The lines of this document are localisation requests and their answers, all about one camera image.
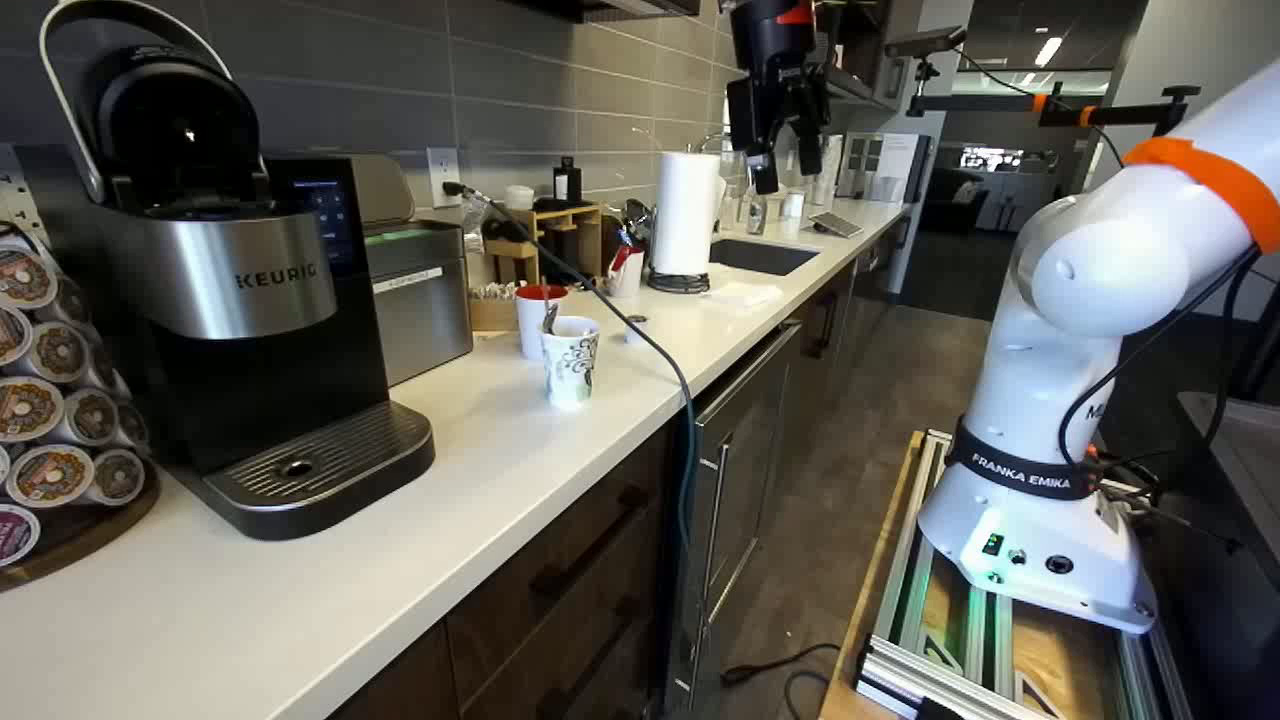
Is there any wooden condiment organizer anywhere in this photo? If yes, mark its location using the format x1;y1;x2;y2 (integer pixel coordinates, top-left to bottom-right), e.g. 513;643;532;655
480;195;613;292

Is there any orange strap on arm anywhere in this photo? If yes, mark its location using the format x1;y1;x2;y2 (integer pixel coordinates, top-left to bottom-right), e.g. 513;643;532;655
1119;131;1280;256

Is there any black silver Keurig coffee machine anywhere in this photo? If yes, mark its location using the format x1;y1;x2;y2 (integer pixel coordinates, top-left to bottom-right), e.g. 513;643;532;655
35;0;439;544

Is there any black wire towel holder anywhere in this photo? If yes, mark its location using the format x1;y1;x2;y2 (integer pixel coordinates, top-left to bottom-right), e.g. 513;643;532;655
645;268;719;302

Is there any white mug red inside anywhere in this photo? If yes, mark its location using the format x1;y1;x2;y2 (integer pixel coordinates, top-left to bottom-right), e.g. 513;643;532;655
513;279;573;364

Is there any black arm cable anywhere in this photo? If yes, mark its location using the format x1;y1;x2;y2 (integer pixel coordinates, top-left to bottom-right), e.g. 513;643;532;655
1052;249;1264;472

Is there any white wall outlet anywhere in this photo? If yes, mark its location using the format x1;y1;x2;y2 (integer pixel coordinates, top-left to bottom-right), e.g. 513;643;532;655
426;146;464;207

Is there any thin power cable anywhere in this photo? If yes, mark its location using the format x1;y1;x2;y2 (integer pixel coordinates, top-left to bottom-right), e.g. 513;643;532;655
439;182;709;720

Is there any coffee pod carousel rack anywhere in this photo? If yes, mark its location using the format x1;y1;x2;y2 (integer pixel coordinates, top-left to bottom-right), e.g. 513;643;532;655
0;212;170;597

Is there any small wooden packet box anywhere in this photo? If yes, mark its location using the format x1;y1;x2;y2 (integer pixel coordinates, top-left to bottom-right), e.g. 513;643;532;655
464;276;525;339

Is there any dark wood counter cabinet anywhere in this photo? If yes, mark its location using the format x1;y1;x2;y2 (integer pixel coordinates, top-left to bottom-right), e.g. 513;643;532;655
327;222;928;720

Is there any white paper towel roll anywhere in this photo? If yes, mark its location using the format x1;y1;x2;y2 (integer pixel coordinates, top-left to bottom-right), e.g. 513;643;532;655
650;148;723;284

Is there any patterned white paper cup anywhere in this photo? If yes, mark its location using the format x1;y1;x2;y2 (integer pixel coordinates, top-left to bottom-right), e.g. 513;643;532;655
535;313;606;417

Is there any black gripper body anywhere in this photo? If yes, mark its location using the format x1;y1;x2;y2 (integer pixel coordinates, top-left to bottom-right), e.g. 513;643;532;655
727;0;822;83

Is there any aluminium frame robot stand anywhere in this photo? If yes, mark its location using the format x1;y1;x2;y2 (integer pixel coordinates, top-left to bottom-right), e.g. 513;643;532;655
818;426;1179;720

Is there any black floor cable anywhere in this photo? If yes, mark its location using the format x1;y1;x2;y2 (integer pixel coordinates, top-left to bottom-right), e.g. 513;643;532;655
716;636;848;720

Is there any white cup holding utensils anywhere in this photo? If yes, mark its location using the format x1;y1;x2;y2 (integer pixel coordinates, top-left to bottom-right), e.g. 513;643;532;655
606;245;650;313

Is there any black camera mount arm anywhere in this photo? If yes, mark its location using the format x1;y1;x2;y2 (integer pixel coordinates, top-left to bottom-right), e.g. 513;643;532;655
914;79;1203;140

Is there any stainless steel box open lid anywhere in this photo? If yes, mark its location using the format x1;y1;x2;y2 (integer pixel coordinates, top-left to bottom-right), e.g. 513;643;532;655
348;148;480;393

